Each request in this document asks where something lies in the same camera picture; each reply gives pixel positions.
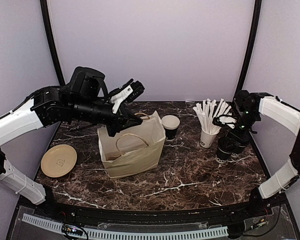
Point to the white paper cup holder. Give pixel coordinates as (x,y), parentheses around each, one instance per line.
(206,139)

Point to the black plastic cup lid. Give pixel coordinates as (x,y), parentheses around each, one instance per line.
(226,145)

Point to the beige round plate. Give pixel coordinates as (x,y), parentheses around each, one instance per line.
(58,161)

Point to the black paper coffee cup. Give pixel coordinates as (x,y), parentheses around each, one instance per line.
(236,153)

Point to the right black frame post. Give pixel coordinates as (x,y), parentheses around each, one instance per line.
(250,45)

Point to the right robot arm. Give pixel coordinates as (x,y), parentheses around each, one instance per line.
(279,140)

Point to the black frame post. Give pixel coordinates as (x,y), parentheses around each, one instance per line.
(250,45)
(51,41)

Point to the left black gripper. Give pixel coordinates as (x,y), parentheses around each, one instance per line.
(122,121)

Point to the brown cardboard cup carrier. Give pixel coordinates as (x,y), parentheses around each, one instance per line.
(112,157)

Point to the cream paper carry bag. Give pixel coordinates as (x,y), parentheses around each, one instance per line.
(140,147)

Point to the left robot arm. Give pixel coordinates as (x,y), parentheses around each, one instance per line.
(85,98)

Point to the black front rail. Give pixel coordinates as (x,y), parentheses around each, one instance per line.
(163,205)

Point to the left black frame post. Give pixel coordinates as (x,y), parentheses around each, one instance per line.
(51,41)

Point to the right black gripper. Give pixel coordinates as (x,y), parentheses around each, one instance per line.
(231,133)

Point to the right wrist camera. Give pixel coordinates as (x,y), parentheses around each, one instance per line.
(224,120)

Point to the white wrapped straws bundle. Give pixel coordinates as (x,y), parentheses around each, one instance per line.
(209,109)

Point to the grey slotted cable duct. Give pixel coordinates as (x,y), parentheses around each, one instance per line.
(108,231)

